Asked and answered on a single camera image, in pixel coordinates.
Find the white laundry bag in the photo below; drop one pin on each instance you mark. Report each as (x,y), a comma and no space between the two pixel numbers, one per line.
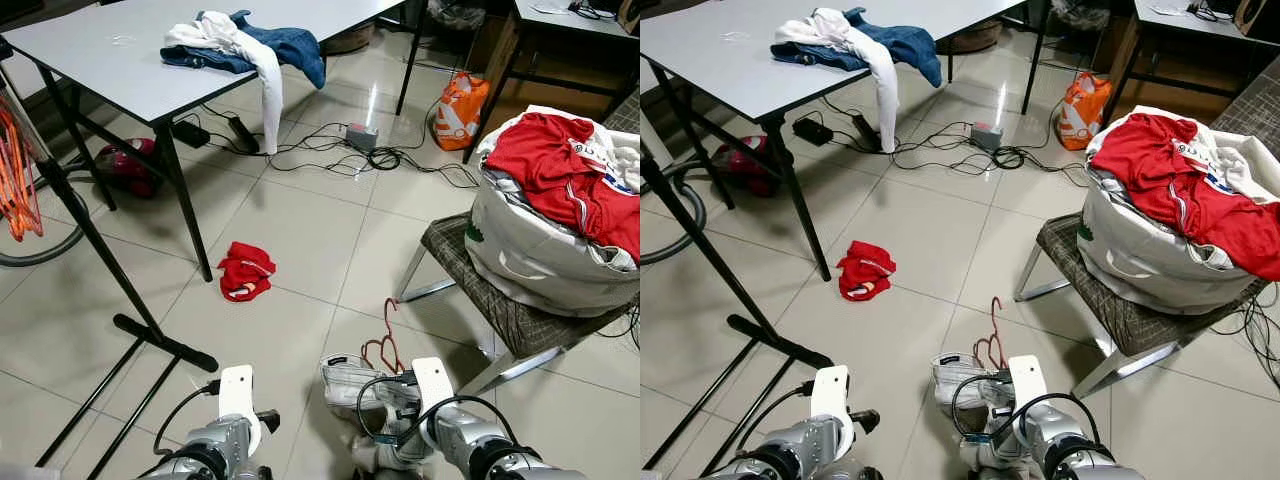
(1140,265)
(530,270)

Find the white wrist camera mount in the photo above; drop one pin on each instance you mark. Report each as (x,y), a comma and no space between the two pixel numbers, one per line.
(238,395)
(1028,378)
(433,380)
(830,395)

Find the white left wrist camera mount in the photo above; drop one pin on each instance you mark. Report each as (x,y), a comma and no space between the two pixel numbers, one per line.
(830,395)
(238,395)

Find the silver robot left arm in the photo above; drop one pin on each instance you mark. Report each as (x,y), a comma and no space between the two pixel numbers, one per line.
(800,452)
(215,450)

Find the black power adapter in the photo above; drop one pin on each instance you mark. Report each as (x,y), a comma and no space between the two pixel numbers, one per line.
(190,134)
(814,132)

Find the red vacuum cleaner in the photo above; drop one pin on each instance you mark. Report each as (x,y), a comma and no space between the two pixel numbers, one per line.
(130,170)
(765,165)

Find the black power strip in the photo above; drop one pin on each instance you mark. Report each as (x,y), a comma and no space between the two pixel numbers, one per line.
(243,134)
(865,130)

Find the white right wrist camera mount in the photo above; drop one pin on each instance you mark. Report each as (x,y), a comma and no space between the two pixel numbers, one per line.
(1028,378)
(433,380)

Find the orange white bag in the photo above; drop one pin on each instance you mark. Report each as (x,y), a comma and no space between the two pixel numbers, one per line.
(1085,110)
(460,110)

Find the white table black legs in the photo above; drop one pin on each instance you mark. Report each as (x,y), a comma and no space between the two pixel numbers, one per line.
(100,60)
(720,55)

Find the red crumpled cloth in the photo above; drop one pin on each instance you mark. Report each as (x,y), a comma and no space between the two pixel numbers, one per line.
(866,270)
(245,272)

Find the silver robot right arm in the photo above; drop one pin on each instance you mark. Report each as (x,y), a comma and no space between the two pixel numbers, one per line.
(1060,440)
(470,440)

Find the grey power box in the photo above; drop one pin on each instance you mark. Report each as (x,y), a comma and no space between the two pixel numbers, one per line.
(362,138)
(987,138)

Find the dark red plastic hanger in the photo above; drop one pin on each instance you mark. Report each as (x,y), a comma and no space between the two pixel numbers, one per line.
(388,325)
(996,325)

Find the bunch of orange hangers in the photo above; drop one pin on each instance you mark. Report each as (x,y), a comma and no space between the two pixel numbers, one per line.
(18,170)

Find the plaid cushion metal chair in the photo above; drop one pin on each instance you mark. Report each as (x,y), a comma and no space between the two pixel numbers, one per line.
(1130,320)
(500,310)

